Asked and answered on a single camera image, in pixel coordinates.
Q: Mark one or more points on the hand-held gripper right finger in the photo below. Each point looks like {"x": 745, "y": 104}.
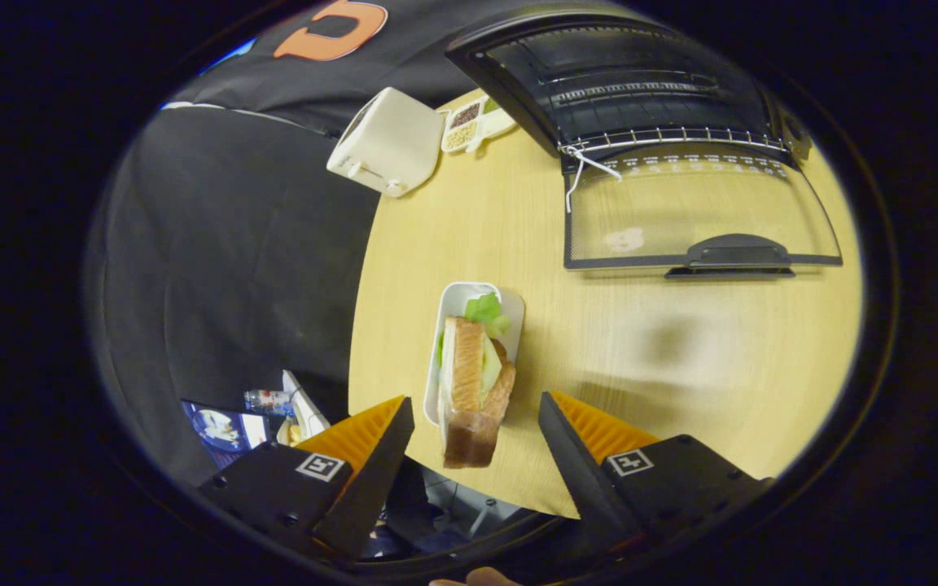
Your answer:
{"x": 583, "y": 480}

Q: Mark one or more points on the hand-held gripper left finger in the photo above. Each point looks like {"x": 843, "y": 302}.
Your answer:
{"x": 371, "y": 488}

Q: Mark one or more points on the toast sandwich with lettuce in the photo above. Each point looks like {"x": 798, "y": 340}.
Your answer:
{"x": 469, "y": 382}

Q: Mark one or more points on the black toaster oven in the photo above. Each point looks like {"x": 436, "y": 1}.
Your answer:
{"x": 640, "y": 89}

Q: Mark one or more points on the white rectangular food tray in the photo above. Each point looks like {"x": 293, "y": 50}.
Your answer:
{"x": 457, "y": 299}

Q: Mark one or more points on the white bread toaster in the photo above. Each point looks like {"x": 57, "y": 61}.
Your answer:
{"x": 392, "y": 142}

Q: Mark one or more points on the white flat panel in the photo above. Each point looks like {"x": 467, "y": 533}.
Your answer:
{"x": 304, "y": 407}

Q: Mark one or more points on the clear water bottle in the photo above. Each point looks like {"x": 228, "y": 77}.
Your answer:
{"x": 267, "y": 400}

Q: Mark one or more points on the blue printed box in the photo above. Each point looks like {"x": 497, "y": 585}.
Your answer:
{"x": 221, "y": 431}

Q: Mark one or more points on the black backdrop cloth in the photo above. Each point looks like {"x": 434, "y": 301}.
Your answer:
{"x": 233, "y": 244}

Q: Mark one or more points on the white divided grain tray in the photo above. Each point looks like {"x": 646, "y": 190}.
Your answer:
{"x": 469, "y": 130}

